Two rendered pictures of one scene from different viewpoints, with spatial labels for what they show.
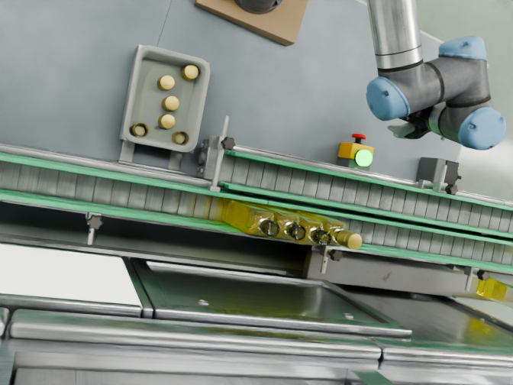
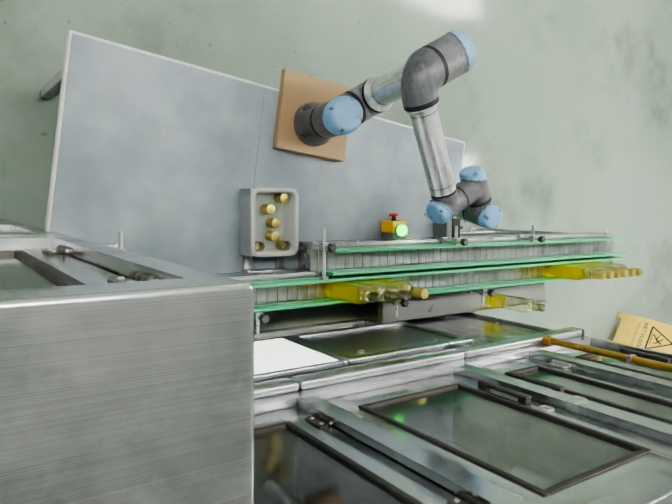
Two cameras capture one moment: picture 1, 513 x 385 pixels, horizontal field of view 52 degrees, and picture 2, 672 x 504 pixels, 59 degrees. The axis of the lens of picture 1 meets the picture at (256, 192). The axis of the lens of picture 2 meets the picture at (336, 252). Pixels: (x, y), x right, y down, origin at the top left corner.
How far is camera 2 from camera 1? 89 cm
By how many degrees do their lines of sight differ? 14
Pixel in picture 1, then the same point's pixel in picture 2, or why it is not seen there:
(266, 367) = (418, 375)
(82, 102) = (213, 235)
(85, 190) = not seen: hidden behind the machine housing
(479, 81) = (485, 191)
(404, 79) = (449, 201)
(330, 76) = (366, 175)
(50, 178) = not seen: hidden behind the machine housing
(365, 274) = (417, 310)
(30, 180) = not seen: hidden behind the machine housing
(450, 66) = (469, 187)
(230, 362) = (402, 376)
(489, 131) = (494, 218)
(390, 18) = (438, 172)
